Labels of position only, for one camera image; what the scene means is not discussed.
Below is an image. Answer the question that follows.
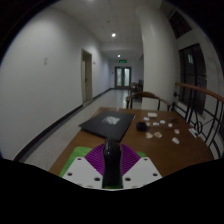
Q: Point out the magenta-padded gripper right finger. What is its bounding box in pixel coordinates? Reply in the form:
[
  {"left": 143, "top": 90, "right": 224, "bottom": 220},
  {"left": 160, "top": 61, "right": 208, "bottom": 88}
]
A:
[{"left": 118, "top": 143, "right": 163, "bottom": 190}]

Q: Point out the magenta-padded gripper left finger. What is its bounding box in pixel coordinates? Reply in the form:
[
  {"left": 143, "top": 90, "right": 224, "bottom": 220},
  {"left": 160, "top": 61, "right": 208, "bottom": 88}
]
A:
[{"left": 62, "top": 143, "right": 108, "bottom": 190}]

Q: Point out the black computer mouse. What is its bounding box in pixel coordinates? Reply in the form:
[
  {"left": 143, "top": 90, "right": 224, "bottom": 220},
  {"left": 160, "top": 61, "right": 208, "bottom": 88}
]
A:
[{"left": 101, "top": 137, "right": 124, "bottom": 190}]

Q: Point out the green mouse pad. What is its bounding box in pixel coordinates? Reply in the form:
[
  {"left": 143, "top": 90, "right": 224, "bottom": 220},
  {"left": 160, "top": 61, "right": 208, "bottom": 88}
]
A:
[{"left": 59, "top": 145, "right": 148, "bottom": 178}]

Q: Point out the small black box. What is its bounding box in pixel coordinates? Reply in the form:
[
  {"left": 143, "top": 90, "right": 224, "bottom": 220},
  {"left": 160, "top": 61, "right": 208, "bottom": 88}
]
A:
[{"left": 136, "top": 121, "right": 148, "bottom": 132}]

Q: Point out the black closed laptop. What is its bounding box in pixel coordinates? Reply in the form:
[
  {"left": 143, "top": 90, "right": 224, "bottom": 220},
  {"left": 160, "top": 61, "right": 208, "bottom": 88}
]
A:
[{"left": 78, "top": 110, "right": 137, "bottom": 142}]

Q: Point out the white booklet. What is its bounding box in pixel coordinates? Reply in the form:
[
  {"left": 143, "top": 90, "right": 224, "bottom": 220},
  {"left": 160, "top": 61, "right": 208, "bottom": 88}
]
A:
[{"left": 188, "top": 127, "right": 200, "bottom": 138}]

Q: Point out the wooden armchair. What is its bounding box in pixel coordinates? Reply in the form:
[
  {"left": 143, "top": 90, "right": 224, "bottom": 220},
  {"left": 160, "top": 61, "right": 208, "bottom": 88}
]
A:
[{"left": 125, "top": 91, "right": 172, "bottom": 112}]

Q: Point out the dark wooden chair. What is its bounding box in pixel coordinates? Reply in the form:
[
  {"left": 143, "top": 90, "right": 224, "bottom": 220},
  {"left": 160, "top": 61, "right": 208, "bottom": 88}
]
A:
[{"left": 129, "top": 79, "right": 145, "bottom": 95}]

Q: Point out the open side doorway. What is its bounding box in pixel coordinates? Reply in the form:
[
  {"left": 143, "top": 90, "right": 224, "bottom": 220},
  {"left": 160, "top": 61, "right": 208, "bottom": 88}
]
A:
[{"left": 80, "top": 48, "right": 94, "bottom": 105}]

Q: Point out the glass double door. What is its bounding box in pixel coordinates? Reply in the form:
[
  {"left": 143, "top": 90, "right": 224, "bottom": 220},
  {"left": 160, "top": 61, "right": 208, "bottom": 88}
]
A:
[{"left": 114, "top": 65, "right": 132, "bottom": 90}]

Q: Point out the black railing with wooden handrail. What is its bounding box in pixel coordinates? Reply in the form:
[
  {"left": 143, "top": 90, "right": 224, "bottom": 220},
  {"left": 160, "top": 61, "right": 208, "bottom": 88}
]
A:
[{"left": 173, "top": 82, "right": 224, "bottom": 158}]

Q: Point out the dark framed window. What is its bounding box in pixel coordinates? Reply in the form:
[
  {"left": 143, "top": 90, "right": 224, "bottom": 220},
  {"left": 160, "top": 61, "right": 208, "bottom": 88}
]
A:
[{"left": 178, "top": 43, "right": 208, "bottom": 116}]

